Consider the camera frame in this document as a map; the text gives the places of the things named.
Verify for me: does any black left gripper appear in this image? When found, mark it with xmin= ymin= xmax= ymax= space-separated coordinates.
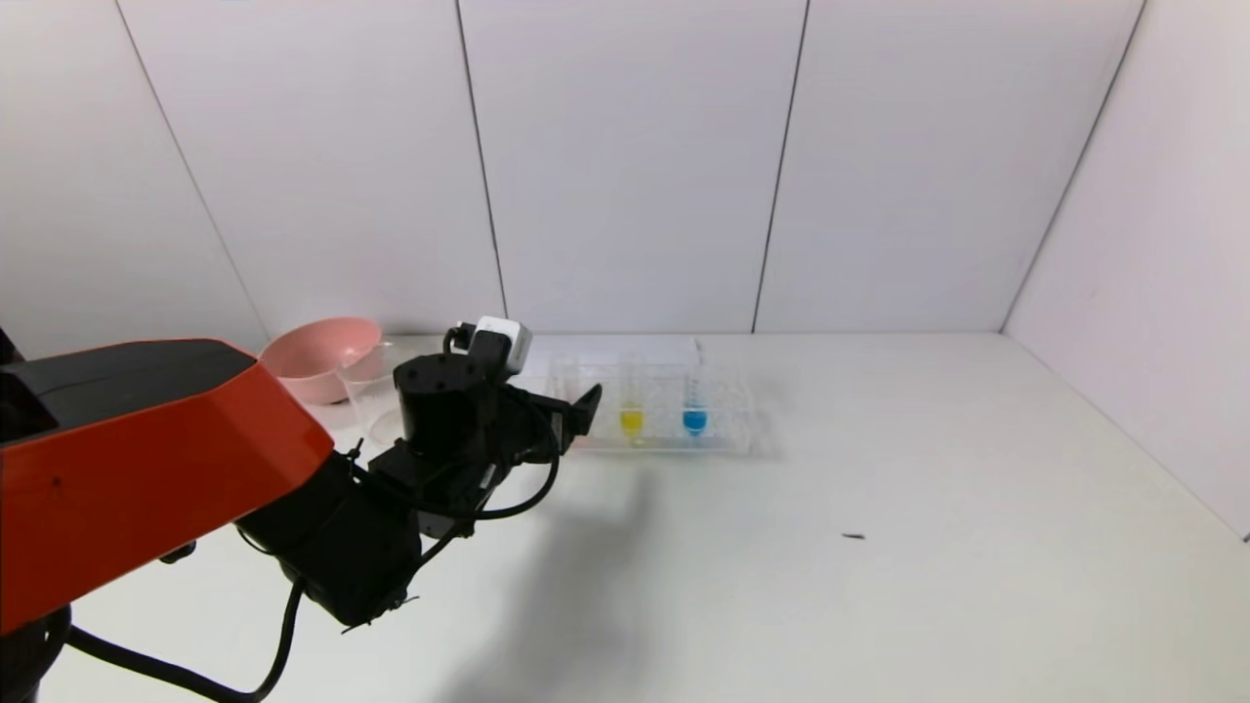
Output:
xmin=495 ymin=383 xmax=603 ymax=464

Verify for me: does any test tube with yellow liquid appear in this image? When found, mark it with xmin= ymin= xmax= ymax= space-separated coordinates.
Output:
xmin=618 ymin=351 xmax=648 ymax=441

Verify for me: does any test tube with blue liquid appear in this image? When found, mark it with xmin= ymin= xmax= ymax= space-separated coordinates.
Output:
xmin=681 ymin=350 xmax=711 ymax=438

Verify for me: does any clear plastic test tube rack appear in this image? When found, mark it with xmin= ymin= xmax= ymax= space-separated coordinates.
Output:
xmin=547 ymin=359 xmax=756 ymax=459

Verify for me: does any clear plastic beaker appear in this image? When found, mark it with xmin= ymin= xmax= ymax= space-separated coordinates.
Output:
xmin=337 ymin=342 xmax=403 ymax=442

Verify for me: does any white paper sheet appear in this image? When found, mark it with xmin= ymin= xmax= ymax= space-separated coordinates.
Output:
xmin=522 ymin=336 xmax=703 ymax=380

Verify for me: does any pink bowl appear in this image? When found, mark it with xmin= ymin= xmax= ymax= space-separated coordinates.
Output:
xmin=260 ymin=316 xmax=384 ymax=407

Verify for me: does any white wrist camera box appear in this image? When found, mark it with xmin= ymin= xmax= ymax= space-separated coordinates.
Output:
xmin=471 ymin=315 xmax=534 ymax=376

